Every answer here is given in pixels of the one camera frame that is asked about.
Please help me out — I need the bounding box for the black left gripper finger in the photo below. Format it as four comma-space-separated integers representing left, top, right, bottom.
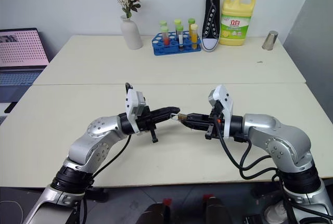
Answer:
155, 106, 181, 116
155, 114, 174, 125

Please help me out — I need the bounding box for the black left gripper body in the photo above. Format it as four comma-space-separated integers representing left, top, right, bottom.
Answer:
136, 106, 159, 143

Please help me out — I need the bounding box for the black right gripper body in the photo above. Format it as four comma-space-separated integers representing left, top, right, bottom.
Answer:
204, 103, 226, 140

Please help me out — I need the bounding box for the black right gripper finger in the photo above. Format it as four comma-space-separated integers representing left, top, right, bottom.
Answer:
180, 118, 210, 131
185, 113, 210, 121

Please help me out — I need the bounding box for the brass padlock with silver shackle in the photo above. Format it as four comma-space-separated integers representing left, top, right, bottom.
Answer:
170, 113, 187, 122

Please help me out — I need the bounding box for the blue test tube rack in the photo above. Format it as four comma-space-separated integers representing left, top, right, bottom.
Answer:
151, 31, 202, 56

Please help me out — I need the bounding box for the green-capped tube with red liquid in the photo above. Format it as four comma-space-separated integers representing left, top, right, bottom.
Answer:
160, 26, 171, 46

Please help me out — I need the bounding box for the green-capped tube with white label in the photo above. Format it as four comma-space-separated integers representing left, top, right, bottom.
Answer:
176, 25, 185, 51

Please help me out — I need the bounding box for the yellow-capped tube with orange liquid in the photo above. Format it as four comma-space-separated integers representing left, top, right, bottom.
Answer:
189, 23, 199, 50

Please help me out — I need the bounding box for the white ceramic vase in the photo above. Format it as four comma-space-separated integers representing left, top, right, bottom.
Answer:
120, 15, 144, 50

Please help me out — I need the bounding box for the dark rounded shape with red tip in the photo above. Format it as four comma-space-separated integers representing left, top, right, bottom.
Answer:
202, 194, 233, 224
135, 198, 172, 224

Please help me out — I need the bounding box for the yellow detergent pump bottle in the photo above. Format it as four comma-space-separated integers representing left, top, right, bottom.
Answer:
219, 0, 257, 46

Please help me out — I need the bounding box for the black canvas sneaker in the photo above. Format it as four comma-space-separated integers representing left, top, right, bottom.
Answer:
201, 0, 222, 52

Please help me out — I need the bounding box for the silver metal cup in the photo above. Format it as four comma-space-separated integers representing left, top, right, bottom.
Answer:
261, 30, 279, 50

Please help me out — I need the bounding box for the white shoe on floor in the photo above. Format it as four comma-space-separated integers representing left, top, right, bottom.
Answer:
264, 203, 287, 222

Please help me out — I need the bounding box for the open grey laptop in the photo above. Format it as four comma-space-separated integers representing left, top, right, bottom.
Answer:
0, 28, 50, 107

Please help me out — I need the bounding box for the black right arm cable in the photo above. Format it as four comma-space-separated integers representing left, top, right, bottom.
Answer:
213, 101, 281, 181

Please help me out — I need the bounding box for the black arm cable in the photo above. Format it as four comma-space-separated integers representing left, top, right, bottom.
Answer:
78, 134, 132, 224
213, 101, 281, 181

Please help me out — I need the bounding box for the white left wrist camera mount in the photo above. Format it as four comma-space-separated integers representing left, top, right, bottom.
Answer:
124, 88, 149, 136

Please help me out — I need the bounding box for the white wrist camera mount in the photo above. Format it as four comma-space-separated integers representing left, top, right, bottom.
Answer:
207, 84, 234, 139
124, 88, 149, 136

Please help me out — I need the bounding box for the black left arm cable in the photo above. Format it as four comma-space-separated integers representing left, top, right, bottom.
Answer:
78, 134, 132, 224

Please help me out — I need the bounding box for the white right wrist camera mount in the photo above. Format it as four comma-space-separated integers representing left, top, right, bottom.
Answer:
207, 84, 234, 139

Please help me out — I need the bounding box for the thin white floor cable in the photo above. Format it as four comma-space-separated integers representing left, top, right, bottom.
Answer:
0, 200, 24, 221

